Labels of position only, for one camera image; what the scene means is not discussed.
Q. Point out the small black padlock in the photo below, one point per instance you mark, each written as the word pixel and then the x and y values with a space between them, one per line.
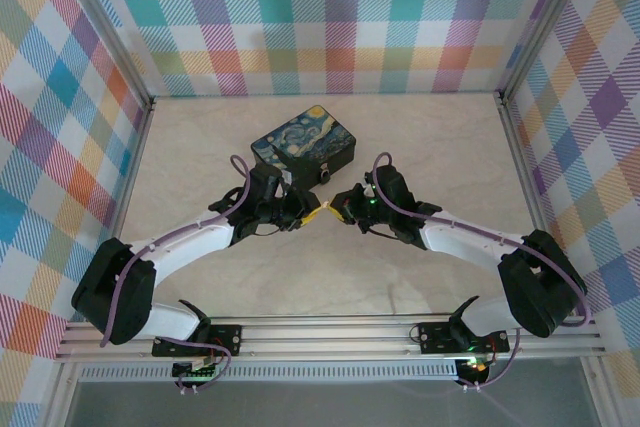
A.
pixel 325 175

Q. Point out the black box starry night lid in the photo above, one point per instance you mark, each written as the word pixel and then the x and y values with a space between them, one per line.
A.
pixel 305 139

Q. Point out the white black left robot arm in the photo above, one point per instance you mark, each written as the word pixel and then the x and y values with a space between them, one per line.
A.
pixel 115 292

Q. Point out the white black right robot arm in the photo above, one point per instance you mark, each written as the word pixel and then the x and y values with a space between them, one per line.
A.
pixel 540 287

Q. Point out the left controller board green light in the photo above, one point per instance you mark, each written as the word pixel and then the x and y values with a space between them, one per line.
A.
pixel 197 371

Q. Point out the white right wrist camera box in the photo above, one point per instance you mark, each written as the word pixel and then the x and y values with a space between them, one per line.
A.
pixel 369 190

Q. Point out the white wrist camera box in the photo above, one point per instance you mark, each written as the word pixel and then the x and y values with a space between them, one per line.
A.
pixel 369 190
pixel 286 179

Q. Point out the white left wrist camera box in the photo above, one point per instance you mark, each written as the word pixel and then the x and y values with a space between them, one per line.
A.
pixel 286 179

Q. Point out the aluminium mounting rail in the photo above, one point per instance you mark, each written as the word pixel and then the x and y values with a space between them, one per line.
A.
pixel 325 339

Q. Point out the aluminium table side rail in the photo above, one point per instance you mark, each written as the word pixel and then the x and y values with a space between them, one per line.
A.
pixel 525 182
pixel 130 187

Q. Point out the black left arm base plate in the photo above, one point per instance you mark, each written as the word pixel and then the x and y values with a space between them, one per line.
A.
pixel 227 339

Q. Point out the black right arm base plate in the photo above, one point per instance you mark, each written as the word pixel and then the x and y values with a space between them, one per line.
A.
pixel 435 339

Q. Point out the aluminium frame post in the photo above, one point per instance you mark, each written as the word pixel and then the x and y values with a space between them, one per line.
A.
pixel 100 22
pixel 545 17

